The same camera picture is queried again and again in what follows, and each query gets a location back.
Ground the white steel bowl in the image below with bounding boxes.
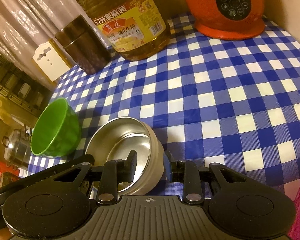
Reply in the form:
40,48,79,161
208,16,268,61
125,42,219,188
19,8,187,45
84,116,165,196

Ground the operator hand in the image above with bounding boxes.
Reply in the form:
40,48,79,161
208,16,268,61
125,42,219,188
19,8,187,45
0,228,12,240

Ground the green plastic bowl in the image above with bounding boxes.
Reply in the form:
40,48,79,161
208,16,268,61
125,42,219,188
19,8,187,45
31,98,81,158

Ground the blue white checkered tablecloth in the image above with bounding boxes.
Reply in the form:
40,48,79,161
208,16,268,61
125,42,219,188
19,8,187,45
18,13,300,201

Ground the steel pot with lid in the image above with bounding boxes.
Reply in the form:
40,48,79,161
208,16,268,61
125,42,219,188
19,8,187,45
2,129,31,169

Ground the dark brown tin canister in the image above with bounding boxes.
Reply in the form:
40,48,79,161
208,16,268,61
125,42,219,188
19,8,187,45
55,15,111,75

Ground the dark wooden shelf rack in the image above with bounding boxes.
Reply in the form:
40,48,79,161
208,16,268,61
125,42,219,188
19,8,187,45
0,55,52,117

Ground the large cooking oil bottle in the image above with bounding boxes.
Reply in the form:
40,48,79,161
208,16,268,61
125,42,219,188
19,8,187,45
76,0,170,61

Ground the red electric pressure cooker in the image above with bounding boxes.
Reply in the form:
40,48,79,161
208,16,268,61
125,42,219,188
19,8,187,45
185,0,264,40

